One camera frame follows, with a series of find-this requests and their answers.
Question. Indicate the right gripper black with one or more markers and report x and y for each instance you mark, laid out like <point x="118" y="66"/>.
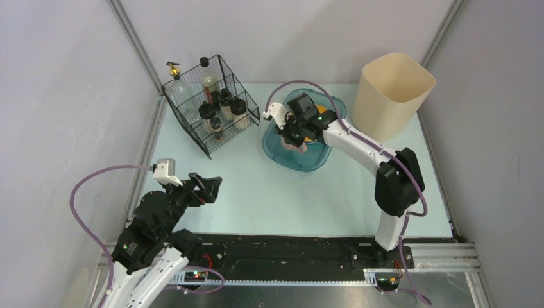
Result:
<point x="291" y="129"/>

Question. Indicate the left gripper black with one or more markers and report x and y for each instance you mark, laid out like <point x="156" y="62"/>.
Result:
<point x="197" y="189"/>

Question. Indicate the orange dotted plate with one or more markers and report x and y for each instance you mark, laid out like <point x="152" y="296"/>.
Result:
<point x="321" y="109"/>

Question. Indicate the pink white mug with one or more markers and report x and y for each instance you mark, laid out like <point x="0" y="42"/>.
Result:
<point x="300" y="149"/>

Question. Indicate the small pepper shaker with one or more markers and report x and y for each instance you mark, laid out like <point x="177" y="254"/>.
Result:
<point x="217" y="128"/>

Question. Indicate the white spice jar black lid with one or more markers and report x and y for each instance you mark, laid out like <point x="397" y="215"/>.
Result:
<point x="206" y="112"/>

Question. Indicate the small black cap bottle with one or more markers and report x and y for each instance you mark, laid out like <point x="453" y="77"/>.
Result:
<point x="225" y="100"/>

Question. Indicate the glass bottle gold pump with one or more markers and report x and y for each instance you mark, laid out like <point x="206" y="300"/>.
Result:
<point x="180" y="92"/>

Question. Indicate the dark sauce bottle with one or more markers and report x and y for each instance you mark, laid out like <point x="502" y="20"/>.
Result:
<point x="209" y="80"/>

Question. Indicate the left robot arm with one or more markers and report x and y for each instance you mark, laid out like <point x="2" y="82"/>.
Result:
<point x="149" y="252"/>

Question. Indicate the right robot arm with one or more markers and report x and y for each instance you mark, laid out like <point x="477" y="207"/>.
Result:
<point x="398" y="180"/>

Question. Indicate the teal plastic tub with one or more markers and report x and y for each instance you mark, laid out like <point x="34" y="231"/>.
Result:
<point x="318" y="152"/>

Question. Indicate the cream waste bin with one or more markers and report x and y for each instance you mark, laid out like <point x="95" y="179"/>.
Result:
<point x="391" y="90"/>

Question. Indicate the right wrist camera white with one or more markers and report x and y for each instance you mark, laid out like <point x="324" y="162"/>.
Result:
<point x="277" y="112"/>

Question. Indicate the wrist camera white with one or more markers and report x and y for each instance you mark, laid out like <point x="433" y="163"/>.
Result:
<point x="277" y="112"/>
<point x="164" y="173"/>

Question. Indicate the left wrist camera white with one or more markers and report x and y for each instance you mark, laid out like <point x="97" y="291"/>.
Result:
<point x="164" y="173"/>

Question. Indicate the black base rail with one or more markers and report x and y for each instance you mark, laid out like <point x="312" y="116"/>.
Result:
<point x="270" y="258"/>

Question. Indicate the black wire rack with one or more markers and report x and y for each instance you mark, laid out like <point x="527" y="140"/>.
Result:
<point x="243" y="107"/>

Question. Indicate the aluminium frame post right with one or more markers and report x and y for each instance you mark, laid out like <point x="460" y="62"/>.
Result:
<point x="444" y="28"/>

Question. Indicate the aluminium frame post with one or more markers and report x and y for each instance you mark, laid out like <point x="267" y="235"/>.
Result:
<point x="444" y="28"/>
<point x="131" y="34"/>

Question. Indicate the aluminium frame post left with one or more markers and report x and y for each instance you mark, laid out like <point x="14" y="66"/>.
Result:
<point x="131" y="34"/>

